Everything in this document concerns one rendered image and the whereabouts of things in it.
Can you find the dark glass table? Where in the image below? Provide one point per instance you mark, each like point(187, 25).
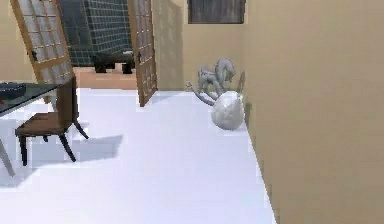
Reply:
point(20, 96)

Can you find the white round bag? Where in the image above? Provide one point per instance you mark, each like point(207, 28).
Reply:
point(228, 111)

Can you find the wooden lattice room door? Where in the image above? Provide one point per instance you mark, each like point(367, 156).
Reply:
point(145, 50)
point(45, 40)

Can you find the dark framed wall picture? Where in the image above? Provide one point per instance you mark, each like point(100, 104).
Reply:
point(216, 11)

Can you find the brown wooden chair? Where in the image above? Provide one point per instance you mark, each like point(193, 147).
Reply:
point(50, 123)

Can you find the black low bench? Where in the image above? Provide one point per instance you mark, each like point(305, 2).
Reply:
point(111, 60)

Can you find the dark flat object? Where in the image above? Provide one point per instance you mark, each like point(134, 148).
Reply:
point(10, 88)

